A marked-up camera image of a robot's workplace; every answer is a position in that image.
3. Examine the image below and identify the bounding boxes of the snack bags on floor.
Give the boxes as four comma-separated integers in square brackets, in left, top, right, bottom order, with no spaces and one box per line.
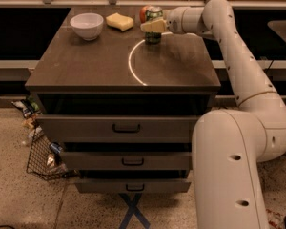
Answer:
[11,95,43,146]

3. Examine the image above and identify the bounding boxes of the middle drawer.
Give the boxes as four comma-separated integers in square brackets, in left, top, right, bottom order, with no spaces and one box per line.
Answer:
[60,152,192,171]

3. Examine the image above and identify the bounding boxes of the grey drawer cabinet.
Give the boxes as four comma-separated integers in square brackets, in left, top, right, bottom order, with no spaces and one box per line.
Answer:
[25,6,222,195]

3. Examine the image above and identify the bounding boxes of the green soda can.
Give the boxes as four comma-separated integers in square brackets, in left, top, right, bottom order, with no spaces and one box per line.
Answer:
[145,6,163,45]

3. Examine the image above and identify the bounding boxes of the bottom drawer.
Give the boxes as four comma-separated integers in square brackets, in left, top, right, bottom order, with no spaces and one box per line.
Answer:
[74,178,191,194]

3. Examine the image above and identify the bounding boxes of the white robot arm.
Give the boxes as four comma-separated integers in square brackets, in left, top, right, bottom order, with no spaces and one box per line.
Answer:
[141,0,286,229]

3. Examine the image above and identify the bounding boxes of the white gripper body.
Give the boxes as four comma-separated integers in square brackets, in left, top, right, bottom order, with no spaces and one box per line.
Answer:
[164,7,204,34]

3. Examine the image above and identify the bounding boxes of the red apple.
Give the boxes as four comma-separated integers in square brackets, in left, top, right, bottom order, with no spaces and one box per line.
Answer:
[139,6,149,23]

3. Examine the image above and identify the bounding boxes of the black wire basket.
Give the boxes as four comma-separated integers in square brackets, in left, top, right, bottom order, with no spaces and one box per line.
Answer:
[27,134,76,181]

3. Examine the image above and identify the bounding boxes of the top drawer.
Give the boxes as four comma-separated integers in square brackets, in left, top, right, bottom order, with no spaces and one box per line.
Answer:
[37,114,198,143]

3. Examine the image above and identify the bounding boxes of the white red sneaker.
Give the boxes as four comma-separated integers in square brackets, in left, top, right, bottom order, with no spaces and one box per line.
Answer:
[266,209,285,229]

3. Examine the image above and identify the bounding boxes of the drawer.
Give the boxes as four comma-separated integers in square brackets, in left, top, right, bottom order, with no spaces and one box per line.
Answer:
[60,152,192,171]
[74,178,191,194]
[37,114,198,143]

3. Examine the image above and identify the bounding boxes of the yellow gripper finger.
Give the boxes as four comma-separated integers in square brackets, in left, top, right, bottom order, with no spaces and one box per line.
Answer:
[140,18,167,33]

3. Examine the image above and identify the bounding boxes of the yellow sponge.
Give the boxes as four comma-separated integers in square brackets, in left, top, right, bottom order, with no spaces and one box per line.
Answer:
[106,13,134,32]

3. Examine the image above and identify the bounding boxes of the white bowl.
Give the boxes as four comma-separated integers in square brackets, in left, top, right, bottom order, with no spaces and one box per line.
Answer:
[70,13,104,41]

